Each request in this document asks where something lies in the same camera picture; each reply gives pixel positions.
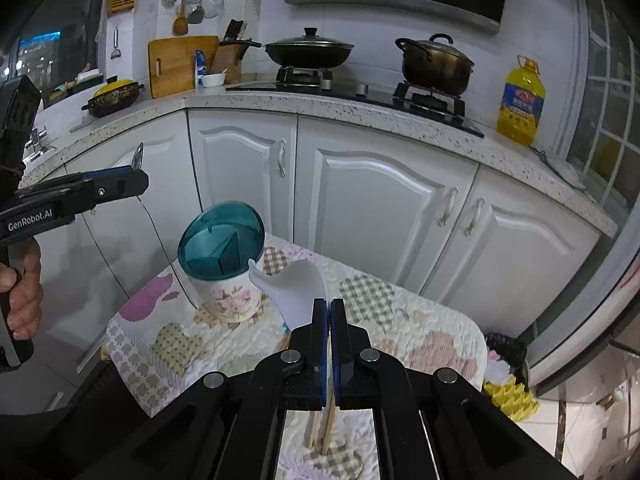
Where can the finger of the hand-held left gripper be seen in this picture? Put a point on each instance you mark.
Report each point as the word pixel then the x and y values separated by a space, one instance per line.
pixel 107 174
pixel 122 187

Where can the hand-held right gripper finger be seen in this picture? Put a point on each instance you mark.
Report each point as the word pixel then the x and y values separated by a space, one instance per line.
pixel 326 345
pixel 336 360

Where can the white plastic spoon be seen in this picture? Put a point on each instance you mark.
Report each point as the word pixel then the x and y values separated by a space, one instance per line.
pixel 295 290

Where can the wooden chopstick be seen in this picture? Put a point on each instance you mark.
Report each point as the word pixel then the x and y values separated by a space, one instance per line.
pixel 312 430
pixel 327 425

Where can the blue glass cup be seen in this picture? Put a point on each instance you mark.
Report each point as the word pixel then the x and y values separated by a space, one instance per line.
pixel 225 297

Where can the person's left hand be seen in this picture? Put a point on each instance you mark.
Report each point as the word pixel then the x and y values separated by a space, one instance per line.
pixel 30 300

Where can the quilted patchwork cloth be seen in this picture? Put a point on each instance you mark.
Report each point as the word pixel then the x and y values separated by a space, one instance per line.
pixel 390 310

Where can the black pan with yellow lid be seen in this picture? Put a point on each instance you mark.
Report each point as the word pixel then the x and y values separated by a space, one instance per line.
pixel 112 100

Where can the dark window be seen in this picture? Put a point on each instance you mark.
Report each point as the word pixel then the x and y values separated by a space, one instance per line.
pixel 40 45

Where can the wooden cutting board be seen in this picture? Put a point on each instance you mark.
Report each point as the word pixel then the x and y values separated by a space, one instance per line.
pixel 175 65

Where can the small white bowl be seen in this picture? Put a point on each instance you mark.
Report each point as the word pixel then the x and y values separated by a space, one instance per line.
pixel 215 80

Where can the blue white carton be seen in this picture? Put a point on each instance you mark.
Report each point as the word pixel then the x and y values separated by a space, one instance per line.
pixel 200 65

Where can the white kitchen cabinet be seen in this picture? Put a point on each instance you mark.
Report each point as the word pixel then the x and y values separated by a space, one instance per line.
pixel 370 200

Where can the hanging wooden spatula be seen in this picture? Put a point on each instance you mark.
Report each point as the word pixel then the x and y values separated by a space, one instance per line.
pixel 180 25

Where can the wooden knife block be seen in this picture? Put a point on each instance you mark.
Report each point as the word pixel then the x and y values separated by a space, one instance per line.
pixel 227 57

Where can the black trash bin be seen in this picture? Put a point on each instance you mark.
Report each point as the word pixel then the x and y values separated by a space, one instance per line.
pixel 505 347

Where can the black wok with lid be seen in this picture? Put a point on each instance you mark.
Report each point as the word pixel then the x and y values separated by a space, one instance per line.
pixel 307 55

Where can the black glass gas stove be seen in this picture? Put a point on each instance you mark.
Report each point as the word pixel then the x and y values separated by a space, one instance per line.
pixel 380 100

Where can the grey dishcloth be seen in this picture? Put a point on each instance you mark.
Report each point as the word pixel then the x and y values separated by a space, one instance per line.
pixel 565 167

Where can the dark stock pot with lid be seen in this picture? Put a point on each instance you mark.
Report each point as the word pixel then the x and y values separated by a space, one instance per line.
pixel 435 67

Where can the yellow cooking oil bottle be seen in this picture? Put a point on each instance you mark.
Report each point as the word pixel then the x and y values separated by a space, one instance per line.
pixel 520 110

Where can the glass pane sliding door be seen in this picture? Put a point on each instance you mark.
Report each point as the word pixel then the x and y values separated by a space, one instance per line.
pixel 605 60

